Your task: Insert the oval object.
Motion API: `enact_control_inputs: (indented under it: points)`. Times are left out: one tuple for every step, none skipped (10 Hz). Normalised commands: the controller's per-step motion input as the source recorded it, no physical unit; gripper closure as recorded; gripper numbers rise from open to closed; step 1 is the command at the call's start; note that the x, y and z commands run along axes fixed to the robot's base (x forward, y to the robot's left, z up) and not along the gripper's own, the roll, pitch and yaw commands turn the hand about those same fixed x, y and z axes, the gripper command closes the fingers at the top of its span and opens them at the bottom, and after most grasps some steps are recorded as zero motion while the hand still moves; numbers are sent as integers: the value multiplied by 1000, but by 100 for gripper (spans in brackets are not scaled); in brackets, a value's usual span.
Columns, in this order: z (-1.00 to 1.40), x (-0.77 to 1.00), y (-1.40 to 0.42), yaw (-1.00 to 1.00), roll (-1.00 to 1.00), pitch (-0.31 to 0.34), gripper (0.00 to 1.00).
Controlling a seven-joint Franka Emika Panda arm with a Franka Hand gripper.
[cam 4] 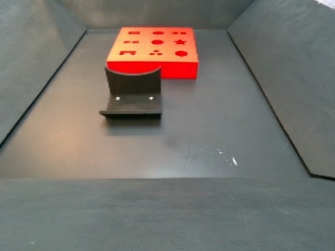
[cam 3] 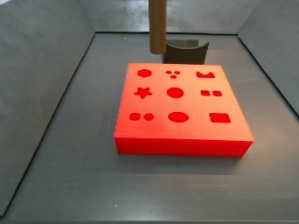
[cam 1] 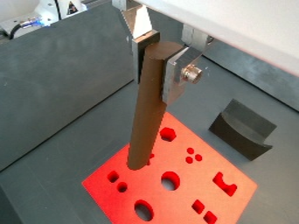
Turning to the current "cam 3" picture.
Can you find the brown oval peg rod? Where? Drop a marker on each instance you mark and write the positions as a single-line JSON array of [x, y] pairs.
[[156, 14]]

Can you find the red shape-sorting block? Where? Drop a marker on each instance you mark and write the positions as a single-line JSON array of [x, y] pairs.
[[179, 111]]

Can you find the black curved holder stand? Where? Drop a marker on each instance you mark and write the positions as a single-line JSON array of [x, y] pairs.
[[184, 51]]

